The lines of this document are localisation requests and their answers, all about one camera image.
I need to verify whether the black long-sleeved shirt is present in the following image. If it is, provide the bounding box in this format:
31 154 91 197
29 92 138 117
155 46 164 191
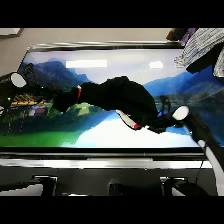
52 75 160 132

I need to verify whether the black garment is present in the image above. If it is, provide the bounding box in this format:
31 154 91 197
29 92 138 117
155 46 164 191
185 43 224 80

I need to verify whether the purple garment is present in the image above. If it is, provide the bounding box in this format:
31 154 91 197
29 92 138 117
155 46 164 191
179 28 198 47

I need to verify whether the striped shirt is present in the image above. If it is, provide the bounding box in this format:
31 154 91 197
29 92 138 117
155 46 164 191
174 28 224 78

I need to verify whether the black cable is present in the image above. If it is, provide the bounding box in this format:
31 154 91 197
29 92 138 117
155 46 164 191
194 143 208 188

